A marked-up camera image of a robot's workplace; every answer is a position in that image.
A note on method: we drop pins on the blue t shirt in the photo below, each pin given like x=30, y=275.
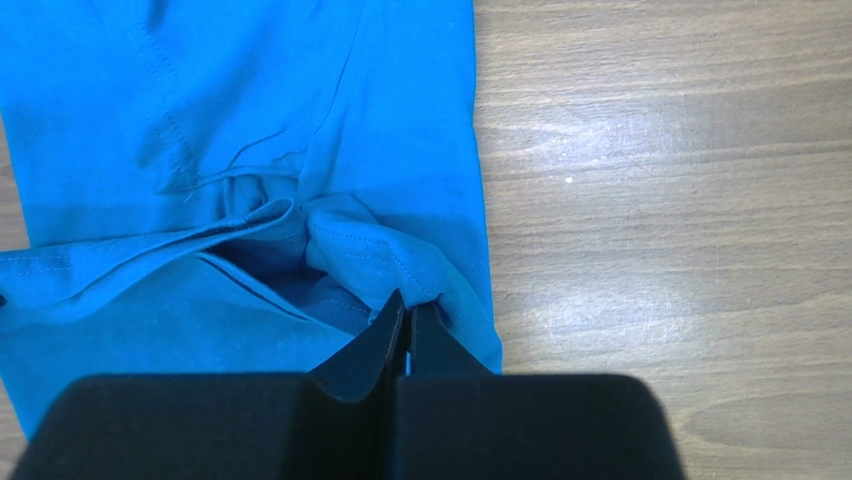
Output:
x=234, y=186

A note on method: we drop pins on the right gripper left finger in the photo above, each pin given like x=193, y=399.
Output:
x=333, y=422

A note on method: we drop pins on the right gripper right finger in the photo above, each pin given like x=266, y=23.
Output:
x=454, y=419

